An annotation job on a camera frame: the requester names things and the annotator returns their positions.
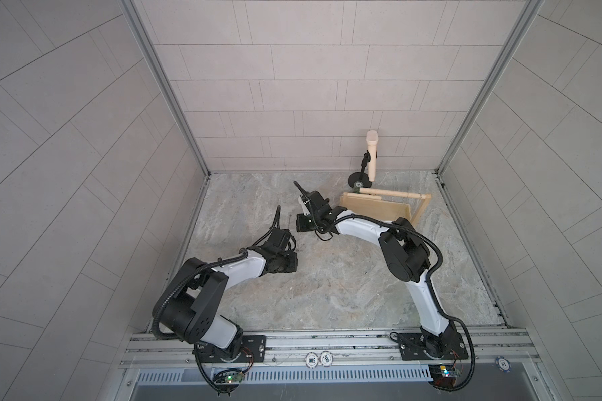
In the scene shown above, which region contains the beige microphone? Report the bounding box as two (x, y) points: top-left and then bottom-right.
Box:
(366, 130), (379, 182)

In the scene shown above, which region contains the blue poker chip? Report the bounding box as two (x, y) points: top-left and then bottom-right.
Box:
(495, 356), (512, 373)

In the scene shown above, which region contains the left poker chip on rail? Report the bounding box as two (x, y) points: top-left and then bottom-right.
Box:
(304, 352), (319, 369)

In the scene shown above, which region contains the right green circuit board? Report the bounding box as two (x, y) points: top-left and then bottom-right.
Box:
(428, 364), (462, 389)

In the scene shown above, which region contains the wooden jewelry display stand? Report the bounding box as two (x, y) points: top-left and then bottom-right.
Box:
(339, 188), (432, 227)

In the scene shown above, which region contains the green circuit board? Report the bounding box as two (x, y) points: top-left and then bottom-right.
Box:
(428, 364), (462, 389)
(213, 369), (246, 386)

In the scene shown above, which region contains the ventilation grille strip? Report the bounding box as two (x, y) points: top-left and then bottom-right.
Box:
(136, 365), (433, 385)

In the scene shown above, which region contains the aluminium corner profile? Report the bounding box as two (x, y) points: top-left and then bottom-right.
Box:
(436, 0), (544, 179)
(120, 0), (211, 179)

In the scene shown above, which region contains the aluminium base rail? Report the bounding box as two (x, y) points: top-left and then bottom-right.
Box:
(118, 327), (541, 368)

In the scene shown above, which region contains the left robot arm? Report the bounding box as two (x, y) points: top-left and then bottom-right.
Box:
(150, 207), (298, 360)

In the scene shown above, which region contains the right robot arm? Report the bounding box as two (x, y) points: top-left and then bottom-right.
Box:
(294, 183), (458, 359)

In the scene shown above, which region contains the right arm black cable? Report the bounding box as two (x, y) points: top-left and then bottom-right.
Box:
(315, 212), (477, 393)

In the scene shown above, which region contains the right poker chip on rail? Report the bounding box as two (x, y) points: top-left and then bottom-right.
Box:
(319, 351), (334, 367)

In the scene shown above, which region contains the left green circuit board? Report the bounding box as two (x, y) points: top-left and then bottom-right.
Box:
(213, 369), (246, 386)

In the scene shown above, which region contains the aluminium corner profile left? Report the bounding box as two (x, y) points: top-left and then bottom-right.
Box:
(120, 0), (211, 179)

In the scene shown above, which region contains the poker chip on rail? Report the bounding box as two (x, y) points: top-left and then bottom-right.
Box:
(304, 352), (319, 369)
(319, 351), (334, 367)

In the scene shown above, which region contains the aluminium corner profile right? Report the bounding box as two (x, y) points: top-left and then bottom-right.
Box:
(436, 0), (544, 179)

